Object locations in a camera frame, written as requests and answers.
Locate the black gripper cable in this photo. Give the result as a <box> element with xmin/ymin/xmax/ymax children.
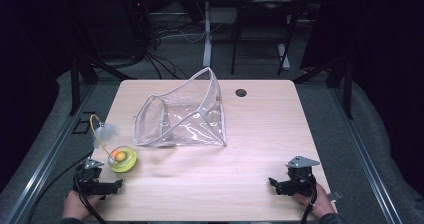
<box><xmin>299</xmin><ymin>174</ymin><xmax>318</xmax><ymax>224</ymax></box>
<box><xmin>25</xmin><ymin>149</ymin><xmax>108</xmax><ymax>224</ymax></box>

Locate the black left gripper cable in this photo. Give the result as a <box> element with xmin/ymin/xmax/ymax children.
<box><xmin>25</xmin><ymin>149</ymin><xmax>108</xmax><ymax>224</ymax></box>

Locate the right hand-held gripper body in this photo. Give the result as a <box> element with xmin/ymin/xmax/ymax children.
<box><xmin>285</xmin><ymin>155</ymin><xmax>321</xmax><ymax>198</ymax></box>

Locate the person's right hand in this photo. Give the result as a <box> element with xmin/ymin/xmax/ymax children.
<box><xmin>292</xmin><ymin>183</ymin><xmax>337</xmax><ymax>220</ymax></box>

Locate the aluminium floor rail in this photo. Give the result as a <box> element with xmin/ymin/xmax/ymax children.
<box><xmin>2</xmin><ymin>83</ymin><xmax>98</xmax><ymax>224</ymax></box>
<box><xmin>328</xmin><ymin>83</ymin><xmax>404</xmax><ymax>224</ymax></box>

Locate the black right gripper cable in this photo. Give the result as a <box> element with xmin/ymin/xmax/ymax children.
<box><xmin>299</xmin><ymin>174</ymin><xmax>318</xmax><ymax>224</ymax></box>

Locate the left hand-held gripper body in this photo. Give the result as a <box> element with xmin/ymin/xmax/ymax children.
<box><xmin>72</xmin><ymin>156</ymin><xmax>111</xmax><ymax>196</ymax></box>

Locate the black chair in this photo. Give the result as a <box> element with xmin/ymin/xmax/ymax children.
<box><xmin>230</xmin><ymin>0</ymin><xmax>301</xmax><ymax>77</ymax></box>

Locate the yellow-green cat toy with feather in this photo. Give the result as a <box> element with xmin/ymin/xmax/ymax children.
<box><xmin>89</xmin><ymin>114</ymin><xmax>138</xmax><ymax>174</ymax></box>

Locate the black metal frame stand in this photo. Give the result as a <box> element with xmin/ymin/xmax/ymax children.
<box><xmin>293</xmin><ymin>47</ymin><xmax>355</xmax><ymax>120</ymax></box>
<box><xmin>68</xmin><ymin>3</ymin><xmax>138</xmax><ymax>116</ymax></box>

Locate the person's left hand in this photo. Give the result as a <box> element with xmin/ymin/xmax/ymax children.
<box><xmin>62</xmin><ymin>190</ymin><xmax>102</xmax><ymax>220</ymax></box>

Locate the clear plastic zipper bag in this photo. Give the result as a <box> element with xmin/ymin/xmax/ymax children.
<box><xmin>132</xmin><ymin>66</ymin><xmax>228</xmax><ymax>149</ymax></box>

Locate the white desk leg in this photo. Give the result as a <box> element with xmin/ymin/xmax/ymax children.
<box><xmin>202</xmin><ymin>1</ymin><xmax>214</xmax><ymax>68</ymax></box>

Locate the bundle of floor cables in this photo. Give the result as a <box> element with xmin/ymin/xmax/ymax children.
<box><xmin>126</xmin><ymin>0</ymin><xmax>221</xmax><ymax>81</ymax></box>

